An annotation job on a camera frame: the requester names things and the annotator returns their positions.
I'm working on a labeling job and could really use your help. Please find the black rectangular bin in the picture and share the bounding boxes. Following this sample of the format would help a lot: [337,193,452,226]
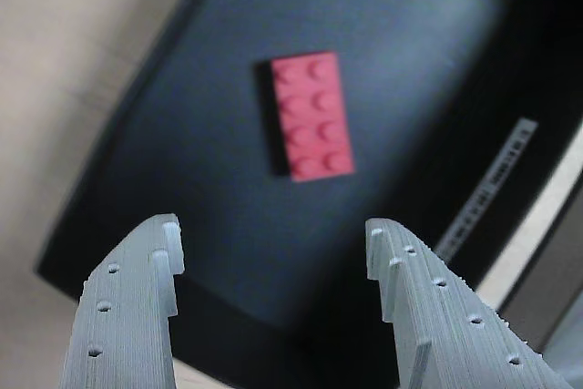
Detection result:
[34,0,583,385]

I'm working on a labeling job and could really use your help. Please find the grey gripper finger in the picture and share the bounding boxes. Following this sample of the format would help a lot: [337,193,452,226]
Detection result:
[364,217,571,389]
[57,212,186,389]

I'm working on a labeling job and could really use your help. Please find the white label strip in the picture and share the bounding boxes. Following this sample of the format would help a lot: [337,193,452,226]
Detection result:
[434,118,539,263]

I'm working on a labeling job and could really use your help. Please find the red lego block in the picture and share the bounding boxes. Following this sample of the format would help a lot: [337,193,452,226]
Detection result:
[266,51,356,183]

